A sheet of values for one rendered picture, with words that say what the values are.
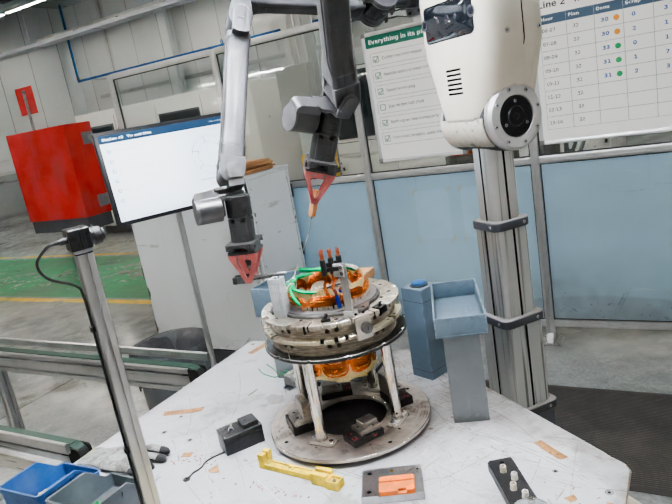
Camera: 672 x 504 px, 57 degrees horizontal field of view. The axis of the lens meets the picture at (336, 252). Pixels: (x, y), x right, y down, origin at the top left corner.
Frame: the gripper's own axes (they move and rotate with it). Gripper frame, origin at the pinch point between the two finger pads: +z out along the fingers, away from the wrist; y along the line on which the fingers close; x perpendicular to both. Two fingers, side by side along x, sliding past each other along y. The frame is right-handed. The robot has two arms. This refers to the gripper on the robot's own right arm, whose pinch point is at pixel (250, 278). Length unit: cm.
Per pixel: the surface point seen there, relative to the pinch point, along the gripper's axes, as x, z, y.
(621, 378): 131, 110, -156
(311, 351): 14.6, 13.6, 13.8
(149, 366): -57, 44, -57
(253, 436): -3.7, 37.2, 6.0
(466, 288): 50, 11, -11
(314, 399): 13.5, 25.4, 12.6
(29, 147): -249, -34, -321
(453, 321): 44.9, 9.9, 12.8
